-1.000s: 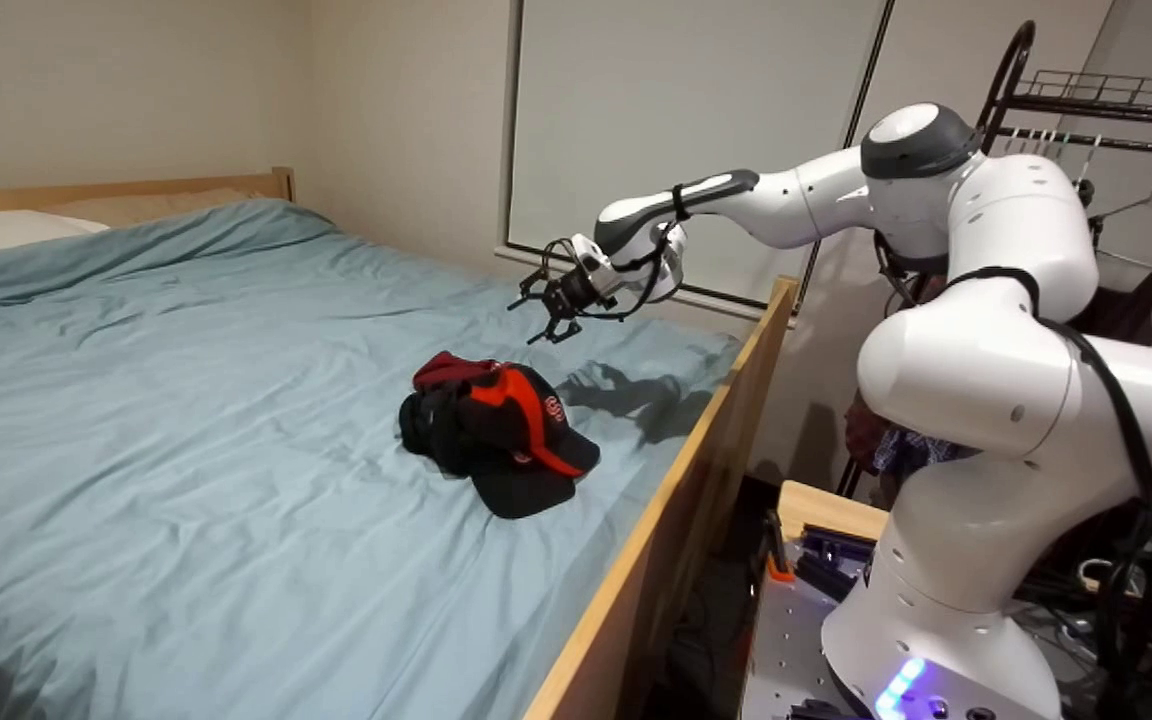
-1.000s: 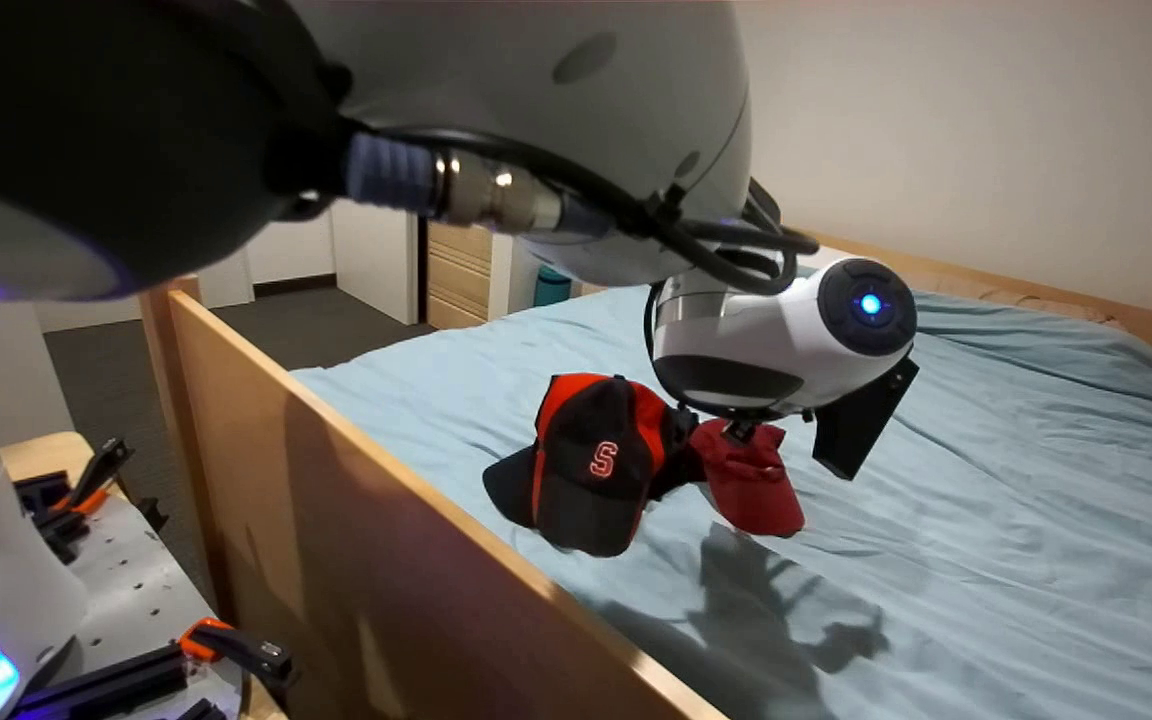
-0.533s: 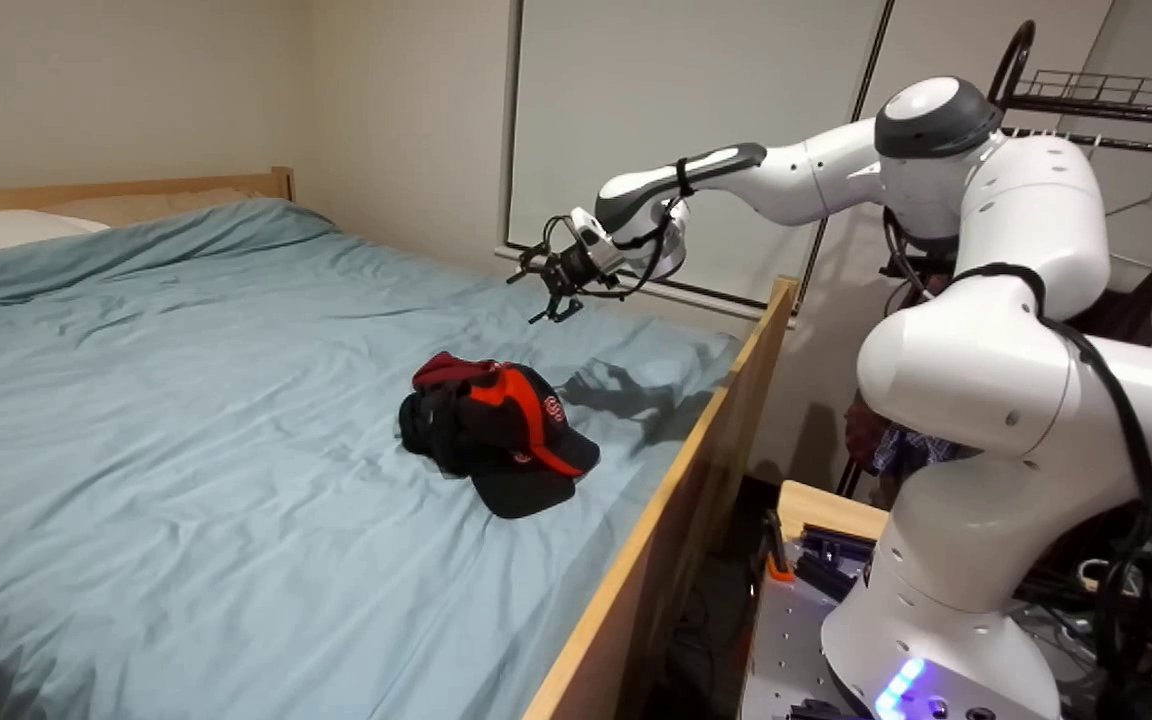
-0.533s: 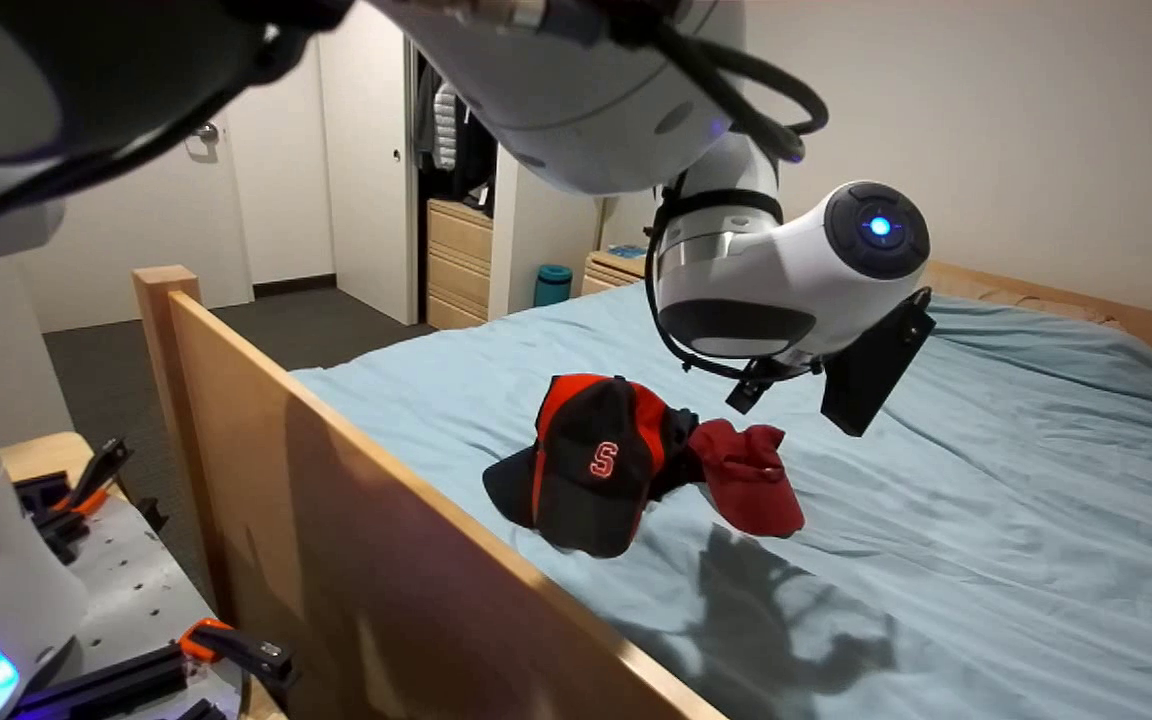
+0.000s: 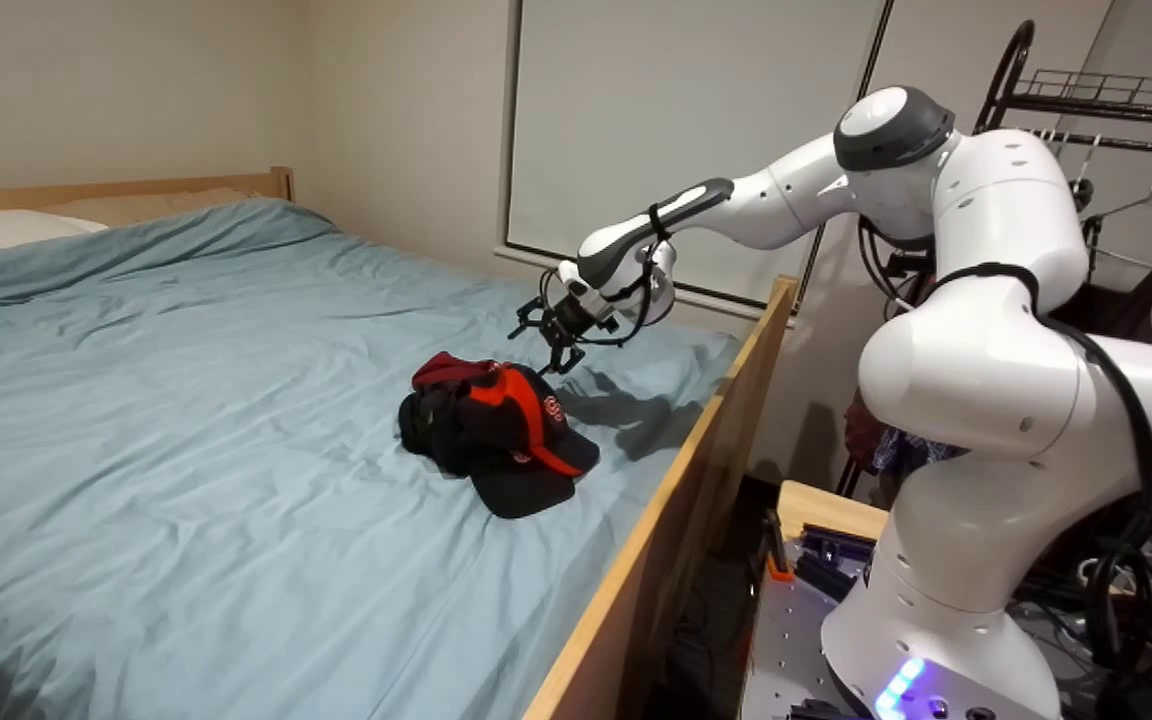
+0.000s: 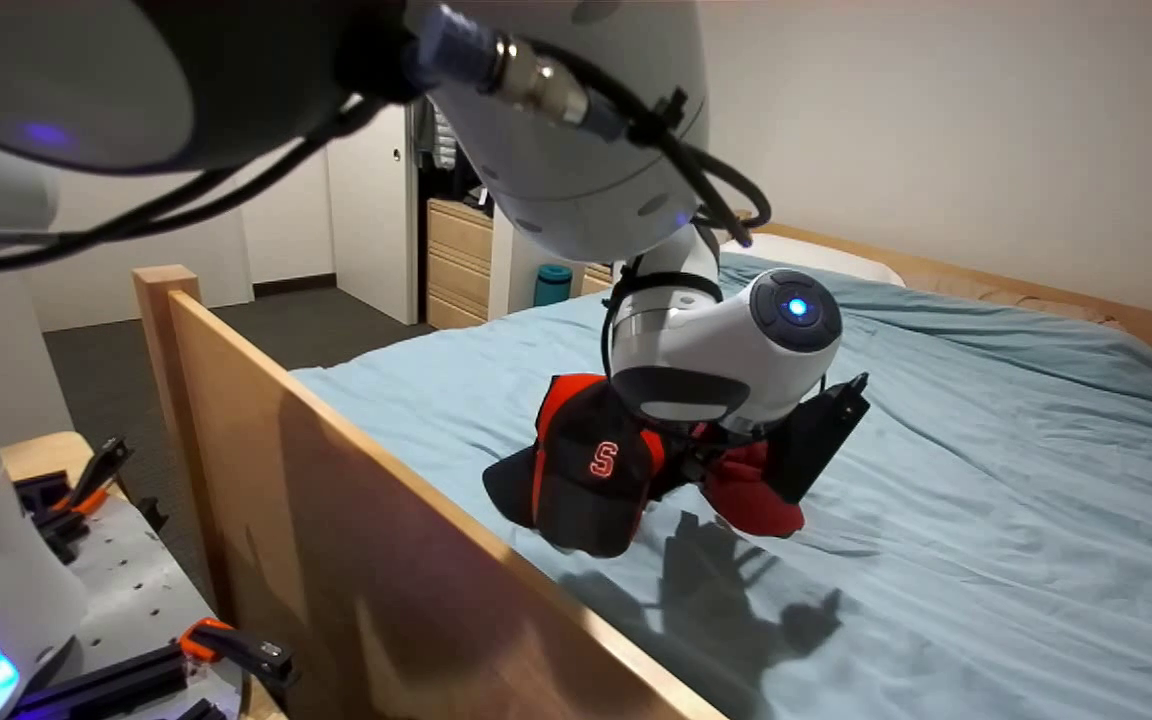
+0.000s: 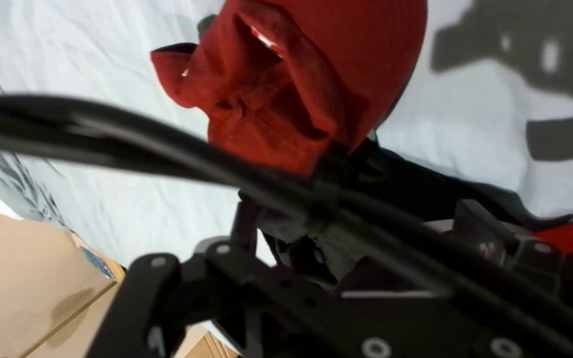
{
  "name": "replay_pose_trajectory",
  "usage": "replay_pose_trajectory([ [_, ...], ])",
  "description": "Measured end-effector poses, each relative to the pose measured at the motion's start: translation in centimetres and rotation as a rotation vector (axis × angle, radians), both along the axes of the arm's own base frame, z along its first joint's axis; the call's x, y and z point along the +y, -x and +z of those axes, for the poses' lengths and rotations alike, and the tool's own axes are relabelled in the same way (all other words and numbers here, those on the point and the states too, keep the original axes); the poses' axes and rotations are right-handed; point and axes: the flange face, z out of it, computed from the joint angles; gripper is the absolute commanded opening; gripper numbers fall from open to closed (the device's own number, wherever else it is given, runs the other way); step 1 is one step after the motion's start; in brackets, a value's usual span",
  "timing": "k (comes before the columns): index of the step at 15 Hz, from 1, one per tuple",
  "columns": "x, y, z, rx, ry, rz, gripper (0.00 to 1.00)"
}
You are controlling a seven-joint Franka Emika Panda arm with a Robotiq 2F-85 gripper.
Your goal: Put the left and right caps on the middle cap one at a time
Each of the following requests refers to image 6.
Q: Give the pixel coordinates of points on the white room door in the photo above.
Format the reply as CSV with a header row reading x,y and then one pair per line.
x,y
139,273

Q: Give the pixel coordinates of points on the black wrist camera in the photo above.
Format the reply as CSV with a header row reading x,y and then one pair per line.
x,y
817,434

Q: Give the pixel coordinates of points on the white pillow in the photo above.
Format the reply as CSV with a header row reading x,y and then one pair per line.
x,y
858,262

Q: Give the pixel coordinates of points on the red and black cap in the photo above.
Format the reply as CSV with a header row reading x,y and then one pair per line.
x,y
750,485

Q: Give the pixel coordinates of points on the teal waste bin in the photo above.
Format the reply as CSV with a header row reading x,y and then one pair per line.
x,y
555,284

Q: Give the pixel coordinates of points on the orange and black clamp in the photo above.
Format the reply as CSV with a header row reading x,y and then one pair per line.
x,y
89,485
249,654

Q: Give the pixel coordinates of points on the hanging closet clothes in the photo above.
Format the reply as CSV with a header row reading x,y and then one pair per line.
x,y
443,150

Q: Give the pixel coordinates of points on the light wooden board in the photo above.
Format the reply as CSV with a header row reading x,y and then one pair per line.
x,y
40,458

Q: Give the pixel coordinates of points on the light wooden bed frame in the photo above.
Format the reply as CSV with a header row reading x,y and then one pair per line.
x,y
337,560

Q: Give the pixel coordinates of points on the light blue bed sheet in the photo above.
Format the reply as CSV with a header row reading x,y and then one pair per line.
x,y
1001,443

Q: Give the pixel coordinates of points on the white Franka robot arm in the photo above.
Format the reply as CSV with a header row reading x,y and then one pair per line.
x,y
577,162

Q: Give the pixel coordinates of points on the grey perforated mounting plate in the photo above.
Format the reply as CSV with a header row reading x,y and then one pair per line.
x,y
128,584

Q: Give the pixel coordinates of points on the black cap with orange logo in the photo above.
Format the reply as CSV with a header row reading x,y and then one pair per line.
x,y
509,485

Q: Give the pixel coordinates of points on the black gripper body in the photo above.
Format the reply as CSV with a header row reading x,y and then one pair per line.
x,y
755,438

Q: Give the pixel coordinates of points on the wooden slatted dresser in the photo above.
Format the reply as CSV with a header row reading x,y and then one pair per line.
x,y
456,265

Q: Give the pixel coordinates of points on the white closet door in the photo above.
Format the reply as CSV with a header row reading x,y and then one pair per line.
x,y
370,226

